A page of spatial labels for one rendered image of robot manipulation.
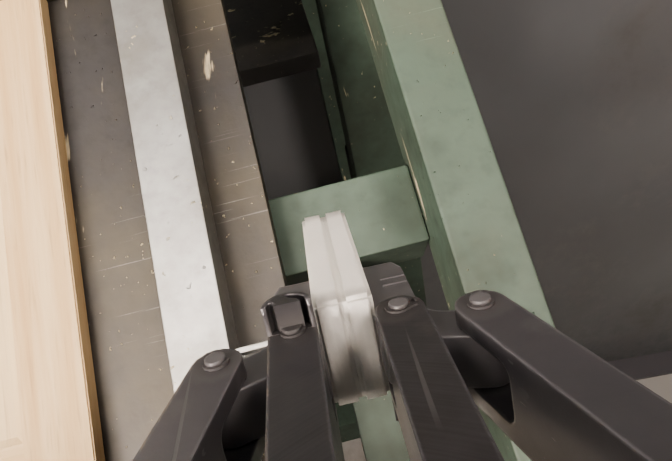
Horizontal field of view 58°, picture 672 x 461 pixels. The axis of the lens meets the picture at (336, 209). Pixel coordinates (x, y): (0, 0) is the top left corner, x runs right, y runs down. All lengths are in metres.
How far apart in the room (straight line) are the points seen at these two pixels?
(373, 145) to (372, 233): 0.39
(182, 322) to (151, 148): 0.16
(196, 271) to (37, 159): 0.20
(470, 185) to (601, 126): 1.79
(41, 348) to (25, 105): 0.23
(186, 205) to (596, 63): 1.73
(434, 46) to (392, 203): 0.15
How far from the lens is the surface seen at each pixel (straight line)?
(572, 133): 2.24
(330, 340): 0.15
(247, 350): 0.51
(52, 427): 0.57
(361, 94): 0.90
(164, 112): 0.57
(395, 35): 0.56
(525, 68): 2.00
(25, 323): 0.59
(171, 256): 0.53
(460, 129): 0.53
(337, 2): 0.83
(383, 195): 0.59
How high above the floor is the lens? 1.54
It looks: 47 degrees down
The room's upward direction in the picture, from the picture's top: 165 degrees clockwise
